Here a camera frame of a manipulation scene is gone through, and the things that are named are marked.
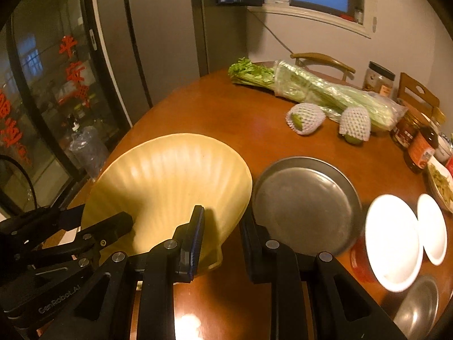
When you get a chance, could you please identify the round metal plate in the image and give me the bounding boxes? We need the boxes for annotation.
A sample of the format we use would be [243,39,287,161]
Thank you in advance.
[251,156,363,256]

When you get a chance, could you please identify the foam-netted green fruit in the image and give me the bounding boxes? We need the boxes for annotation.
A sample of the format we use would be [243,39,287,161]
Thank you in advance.
[338,107,371,146]
[286,103,326,136]

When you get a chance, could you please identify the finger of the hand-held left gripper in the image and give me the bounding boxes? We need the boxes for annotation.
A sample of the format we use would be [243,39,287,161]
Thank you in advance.
[0,205,86,252]
[21,212,134,273]

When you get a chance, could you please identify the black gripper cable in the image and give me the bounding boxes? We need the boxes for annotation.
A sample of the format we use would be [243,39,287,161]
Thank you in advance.
[0,154,38,213]

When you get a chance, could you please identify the black wall cable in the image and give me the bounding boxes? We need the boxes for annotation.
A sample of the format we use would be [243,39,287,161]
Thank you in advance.
[248,7,294,55]

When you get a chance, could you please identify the small white plate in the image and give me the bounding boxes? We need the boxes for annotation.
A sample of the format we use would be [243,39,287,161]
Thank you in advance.
[416,194,448,266]

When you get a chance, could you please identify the large white plate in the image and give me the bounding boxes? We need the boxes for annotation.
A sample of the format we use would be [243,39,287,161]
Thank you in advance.
[364,195,423,293]

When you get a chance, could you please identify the celery bunch in plastic bag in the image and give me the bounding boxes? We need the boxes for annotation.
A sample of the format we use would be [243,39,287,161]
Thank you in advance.
[227,57,407,131]

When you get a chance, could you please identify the small metal bowl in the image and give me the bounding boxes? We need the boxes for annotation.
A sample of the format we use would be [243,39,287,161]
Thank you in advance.
[393,274,439,339]

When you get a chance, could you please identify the red sauce jar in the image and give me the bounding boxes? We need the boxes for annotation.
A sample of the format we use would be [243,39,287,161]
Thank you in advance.
[390,108,430,148]

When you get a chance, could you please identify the red dish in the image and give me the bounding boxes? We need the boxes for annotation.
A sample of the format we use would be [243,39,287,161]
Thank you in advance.
[350,237,381,284]

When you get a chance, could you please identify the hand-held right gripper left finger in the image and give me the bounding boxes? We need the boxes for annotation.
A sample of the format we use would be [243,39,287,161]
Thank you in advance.
[46,205,206,340]

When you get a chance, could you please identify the glass jar with black lid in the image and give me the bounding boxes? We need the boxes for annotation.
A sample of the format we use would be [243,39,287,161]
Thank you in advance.
[362,61,396,99]

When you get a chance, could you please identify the glass cabinet with red stickers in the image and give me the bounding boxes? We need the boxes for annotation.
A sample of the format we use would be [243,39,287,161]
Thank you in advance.
[0,0,133,220]

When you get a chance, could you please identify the brown sauce bottle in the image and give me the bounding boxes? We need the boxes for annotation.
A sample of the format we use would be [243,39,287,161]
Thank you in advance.
[403,120,440,174]

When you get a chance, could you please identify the blue patterned white bowl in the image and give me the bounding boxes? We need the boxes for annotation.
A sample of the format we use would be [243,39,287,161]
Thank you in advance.
[435,133,453,165]

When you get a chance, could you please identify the curved-back wooden chair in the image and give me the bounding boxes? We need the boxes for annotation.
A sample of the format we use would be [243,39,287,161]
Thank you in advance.
[290,52,356,82]

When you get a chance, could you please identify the clear plastic bottle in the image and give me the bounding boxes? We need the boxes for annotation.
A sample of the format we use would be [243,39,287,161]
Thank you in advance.
[67,126,110,179]

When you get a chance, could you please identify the yellow shell-shaped plate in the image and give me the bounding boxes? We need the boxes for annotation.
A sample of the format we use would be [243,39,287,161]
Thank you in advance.
[81,133,253,279]

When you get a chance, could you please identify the grey refrigerator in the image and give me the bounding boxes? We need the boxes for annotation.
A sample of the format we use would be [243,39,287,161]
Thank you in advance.
[83,0,209,131]

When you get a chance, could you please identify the wooden chair with cutout back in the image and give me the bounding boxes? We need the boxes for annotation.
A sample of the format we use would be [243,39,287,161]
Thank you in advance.
[396,73,446,124]

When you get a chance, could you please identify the white dish of pickled vegetables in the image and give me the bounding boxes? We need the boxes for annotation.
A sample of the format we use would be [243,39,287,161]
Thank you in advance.
[425,156,453,215]

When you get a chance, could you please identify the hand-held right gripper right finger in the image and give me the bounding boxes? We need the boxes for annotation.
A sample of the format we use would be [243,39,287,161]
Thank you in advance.
[240,216,407,340]

